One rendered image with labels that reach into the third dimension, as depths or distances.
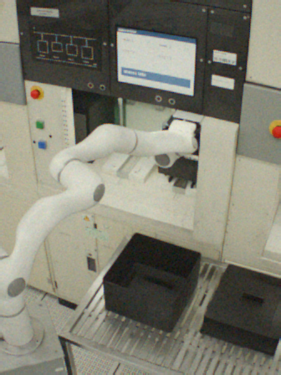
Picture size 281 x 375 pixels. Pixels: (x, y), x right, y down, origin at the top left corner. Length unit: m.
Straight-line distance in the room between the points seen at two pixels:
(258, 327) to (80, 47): 1.18
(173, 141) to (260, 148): 0.31
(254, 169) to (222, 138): 0.18
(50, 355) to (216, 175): 0.87
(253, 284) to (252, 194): 0.33
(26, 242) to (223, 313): 0.73
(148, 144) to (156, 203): 0.49
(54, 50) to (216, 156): 0.71
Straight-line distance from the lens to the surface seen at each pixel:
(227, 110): 1.71
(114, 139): 1.61
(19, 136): 2.23
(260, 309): 1.83
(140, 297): 1.76
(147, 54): 1.73
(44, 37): 1.91
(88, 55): 1.84
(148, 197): 2.21
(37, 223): 1.56
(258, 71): 1.64
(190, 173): 2.17
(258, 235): 1.99
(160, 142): 1.79
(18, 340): 1.81
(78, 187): 1.55
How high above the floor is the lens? 2.27
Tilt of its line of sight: 38 degrees down
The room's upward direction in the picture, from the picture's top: straight up
